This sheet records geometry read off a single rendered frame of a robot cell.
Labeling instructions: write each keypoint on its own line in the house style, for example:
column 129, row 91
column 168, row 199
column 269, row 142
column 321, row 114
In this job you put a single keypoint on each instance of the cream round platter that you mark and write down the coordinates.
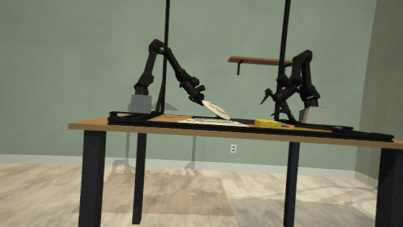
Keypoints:
column 214, row 108

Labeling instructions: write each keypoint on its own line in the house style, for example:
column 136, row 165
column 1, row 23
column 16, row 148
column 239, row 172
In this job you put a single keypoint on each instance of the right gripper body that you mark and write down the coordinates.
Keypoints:
column 193, row 95

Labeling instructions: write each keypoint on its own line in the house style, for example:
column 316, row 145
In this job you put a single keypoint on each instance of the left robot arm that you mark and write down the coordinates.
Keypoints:
column 301, row 62

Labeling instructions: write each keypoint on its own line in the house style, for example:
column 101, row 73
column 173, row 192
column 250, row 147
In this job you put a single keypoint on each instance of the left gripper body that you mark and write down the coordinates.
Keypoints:
column 280, row 98

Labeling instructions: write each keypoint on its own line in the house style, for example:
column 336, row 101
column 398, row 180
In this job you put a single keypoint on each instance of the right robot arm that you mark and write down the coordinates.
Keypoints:
column 186, row 81

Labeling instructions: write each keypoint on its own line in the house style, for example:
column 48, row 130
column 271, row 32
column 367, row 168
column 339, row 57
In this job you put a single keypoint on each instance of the cream oval platter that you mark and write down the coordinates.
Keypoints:
column 213, row 121

